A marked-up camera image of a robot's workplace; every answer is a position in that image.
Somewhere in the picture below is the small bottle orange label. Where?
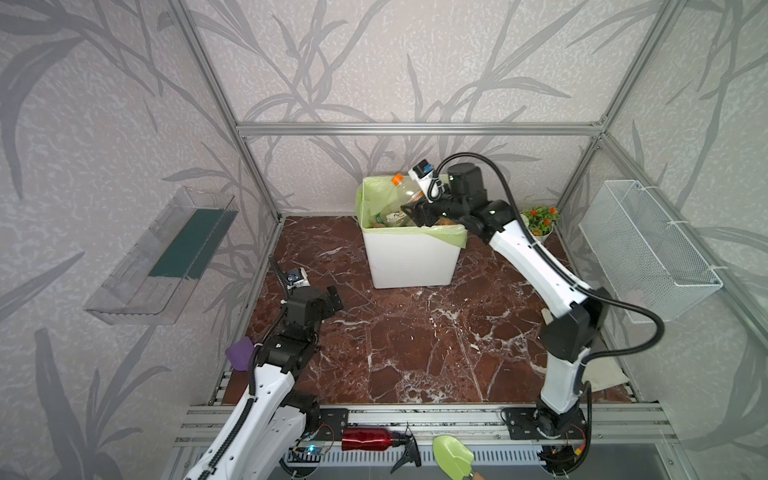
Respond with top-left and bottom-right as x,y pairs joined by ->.
391,174 -> 424,210

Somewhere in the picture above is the bottle white label green band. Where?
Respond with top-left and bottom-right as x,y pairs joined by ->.
372,210 -> 414,228

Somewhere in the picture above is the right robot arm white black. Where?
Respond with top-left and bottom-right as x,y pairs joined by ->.
402,152 -> 665,439

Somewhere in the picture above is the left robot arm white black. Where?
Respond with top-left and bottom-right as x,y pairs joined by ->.
184,286 -> 343,479

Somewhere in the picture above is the white bin with green liner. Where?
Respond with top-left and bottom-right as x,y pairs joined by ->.
356,175 -> 468,289

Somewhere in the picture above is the potted flower white pot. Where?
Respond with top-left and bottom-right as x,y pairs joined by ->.
521,205 -> 560,243

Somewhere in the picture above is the purple pink brush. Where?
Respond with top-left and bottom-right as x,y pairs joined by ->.
225,337 -> 254,372

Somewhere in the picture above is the red spray bottle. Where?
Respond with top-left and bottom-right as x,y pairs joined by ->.
341,427 -> 422,473

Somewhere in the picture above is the green circuit board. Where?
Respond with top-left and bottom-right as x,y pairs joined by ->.
289,444 -> 332,463

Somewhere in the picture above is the green plastic trowel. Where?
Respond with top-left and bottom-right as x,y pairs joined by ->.
432,435 -> 484,480

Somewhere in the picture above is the white grey work glove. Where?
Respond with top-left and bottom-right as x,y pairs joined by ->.
583,357 -> 629,392

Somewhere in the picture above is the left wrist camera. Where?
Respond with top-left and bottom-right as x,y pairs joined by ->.
284,268 -> 310,290

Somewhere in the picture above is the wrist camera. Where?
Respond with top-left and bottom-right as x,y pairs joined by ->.
284,268 -> 310,290
408,159 -> 445,203

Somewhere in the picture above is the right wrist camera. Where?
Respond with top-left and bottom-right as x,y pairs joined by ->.
408,159 -> 445,203

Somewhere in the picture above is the clear acrylic wall shelf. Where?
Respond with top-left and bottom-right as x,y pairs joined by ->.
84,187 -> 239,326

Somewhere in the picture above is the white wire mesh basket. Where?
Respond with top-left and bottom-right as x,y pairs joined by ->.
579,180 -> 723,322

